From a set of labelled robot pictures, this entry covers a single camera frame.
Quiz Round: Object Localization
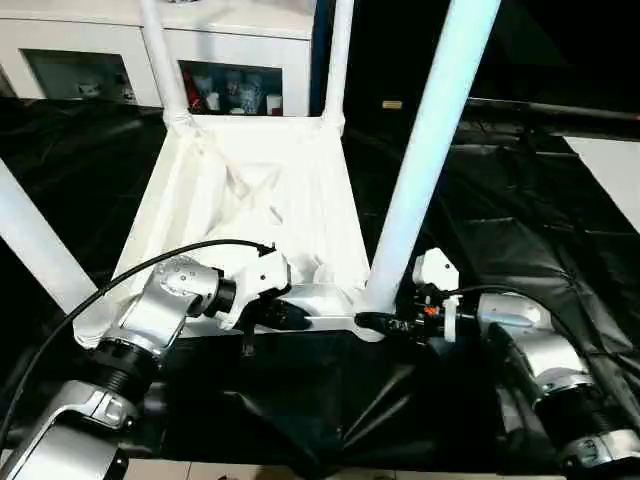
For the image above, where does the black table mat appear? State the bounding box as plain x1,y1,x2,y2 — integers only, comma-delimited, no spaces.
0,94,640,466

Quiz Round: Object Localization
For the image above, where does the white plastic table top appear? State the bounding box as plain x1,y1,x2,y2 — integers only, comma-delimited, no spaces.
72,113,386,351

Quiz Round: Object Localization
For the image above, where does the white patterned figure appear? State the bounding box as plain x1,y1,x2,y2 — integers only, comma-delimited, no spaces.
239,79,261,114

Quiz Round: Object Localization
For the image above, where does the long black pole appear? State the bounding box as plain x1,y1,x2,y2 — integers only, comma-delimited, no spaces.
467,97,640,126

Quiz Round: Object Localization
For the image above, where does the black fabric covered furniture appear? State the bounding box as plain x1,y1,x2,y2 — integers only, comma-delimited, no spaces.
309,0,640,119

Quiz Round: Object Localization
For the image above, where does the white glass-door cabinet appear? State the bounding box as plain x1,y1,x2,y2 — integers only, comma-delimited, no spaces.
0,0,314,117

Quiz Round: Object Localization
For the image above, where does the red white bottle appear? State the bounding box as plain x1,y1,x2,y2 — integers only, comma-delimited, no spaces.
183,72,202,110

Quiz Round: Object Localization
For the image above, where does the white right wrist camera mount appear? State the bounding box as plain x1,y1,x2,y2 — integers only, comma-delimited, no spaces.
412,247,461,344

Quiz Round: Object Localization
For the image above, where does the white flat board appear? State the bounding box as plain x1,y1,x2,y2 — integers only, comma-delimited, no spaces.
567,134,640,226

